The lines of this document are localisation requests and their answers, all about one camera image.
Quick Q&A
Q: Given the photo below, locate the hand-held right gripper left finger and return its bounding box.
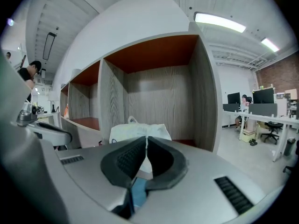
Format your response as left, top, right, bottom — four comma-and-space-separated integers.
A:
56, 135, 148, 212

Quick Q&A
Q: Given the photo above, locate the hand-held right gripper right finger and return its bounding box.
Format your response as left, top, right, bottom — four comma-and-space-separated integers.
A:
129, 135, 284, 224

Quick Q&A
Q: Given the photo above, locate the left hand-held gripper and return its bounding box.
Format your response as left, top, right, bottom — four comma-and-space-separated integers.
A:
15, 101, 73, 147

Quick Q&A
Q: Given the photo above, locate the white pack of tissues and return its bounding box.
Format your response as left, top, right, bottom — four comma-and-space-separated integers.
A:
109, 115, 173, 173

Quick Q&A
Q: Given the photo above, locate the grey wooden shelf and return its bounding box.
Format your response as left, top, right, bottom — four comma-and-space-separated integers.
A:
59, 21, 222, 157

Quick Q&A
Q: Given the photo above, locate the cream storage box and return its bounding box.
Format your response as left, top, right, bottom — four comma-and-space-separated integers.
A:
241, 128, 257, 142

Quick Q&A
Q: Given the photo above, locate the grey desk divider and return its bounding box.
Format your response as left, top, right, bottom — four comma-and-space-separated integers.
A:
248, 102, 278, 117
222, 103, 240, 112

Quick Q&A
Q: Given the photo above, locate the unlit ceiling light panel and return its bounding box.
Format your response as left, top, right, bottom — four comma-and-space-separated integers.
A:
42, 32, 57, 61

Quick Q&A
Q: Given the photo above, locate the black office chair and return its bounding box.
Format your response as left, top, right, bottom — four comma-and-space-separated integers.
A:
260, 121, 284, 146

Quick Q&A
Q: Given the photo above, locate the black computer monitor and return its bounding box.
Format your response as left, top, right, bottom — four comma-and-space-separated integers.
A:
252, 88, 275, 105
227, 92, 241, 105

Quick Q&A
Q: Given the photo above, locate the dark trash bin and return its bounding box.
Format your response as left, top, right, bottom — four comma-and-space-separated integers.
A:
283, 137, 297, 157

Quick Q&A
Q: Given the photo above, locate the white office desk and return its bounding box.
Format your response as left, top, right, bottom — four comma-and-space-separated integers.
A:
221, 109, 299, 162

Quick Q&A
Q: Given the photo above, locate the lit ceiling light panel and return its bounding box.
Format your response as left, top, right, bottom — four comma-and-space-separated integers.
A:
193, 11, 247, 34
260, 37, 280, 53

